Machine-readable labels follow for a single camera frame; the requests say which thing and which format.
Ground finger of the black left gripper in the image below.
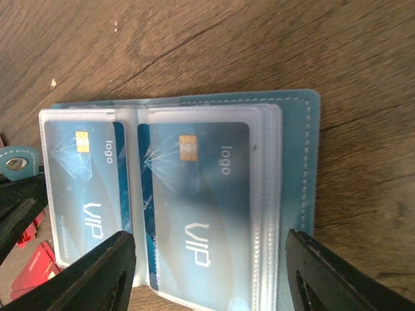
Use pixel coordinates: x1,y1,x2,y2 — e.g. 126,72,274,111
1,173,48,262

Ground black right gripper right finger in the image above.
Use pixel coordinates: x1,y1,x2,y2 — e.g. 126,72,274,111
286,229,414,310

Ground blue VIP credit card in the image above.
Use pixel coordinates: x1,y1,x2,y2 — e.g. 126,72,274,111
44,121,132,266

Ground blue card holder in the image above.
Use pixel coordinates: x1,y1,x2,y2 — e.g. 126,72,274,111
1,89,320,310

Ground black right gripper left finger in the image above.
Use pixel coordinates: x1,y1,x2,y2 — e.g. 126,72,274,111
2,231,136,310

